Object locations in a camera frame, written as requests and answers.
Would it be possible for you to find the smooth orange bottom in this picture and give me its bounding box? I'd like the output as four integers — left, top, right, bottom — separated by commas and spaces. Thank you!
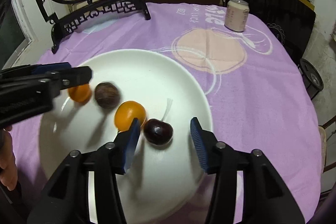
114, 101, 146, 132

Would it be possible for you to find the dark cherry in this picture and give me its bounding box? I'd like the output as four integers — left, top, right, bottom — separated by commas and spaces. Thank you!
143, 119, 173, 145

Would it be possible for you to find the dark water chestnut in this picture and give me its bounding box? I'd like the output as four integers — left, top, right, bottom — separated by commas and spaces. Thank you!
94, 82, 121, 109

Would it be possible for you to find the person left hand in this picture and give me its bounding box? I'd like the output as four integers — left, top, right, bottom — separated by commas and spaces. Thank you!
0, 126, 18, 191

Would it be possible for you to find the window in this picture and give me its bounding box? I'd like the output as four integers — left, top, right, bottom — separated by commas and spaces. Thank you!
0, 3, 28, 69

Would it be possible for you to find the white oval plate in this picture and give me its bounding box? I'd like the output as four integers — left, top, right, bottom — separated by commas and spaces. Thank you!
39, 50, 213, 223

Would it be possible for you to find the purple printed tablecloth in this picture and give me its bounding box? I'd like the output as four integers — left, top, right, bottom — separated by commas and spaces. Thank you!
7, 2, 322, 224

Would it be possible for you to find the black round stool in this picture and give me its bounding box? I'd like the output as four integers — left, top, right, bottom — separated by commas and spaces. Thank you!
298, 59, 324, 100

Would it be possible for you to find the wooden chair right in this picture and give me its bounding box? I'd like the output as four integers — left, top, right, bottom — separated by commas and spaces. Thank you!
318, 116, 336, 173

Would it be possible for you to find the pink beverage can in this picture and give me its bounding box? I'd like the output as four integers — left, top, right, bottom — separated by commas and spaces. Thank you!
224, 0, 249, 32

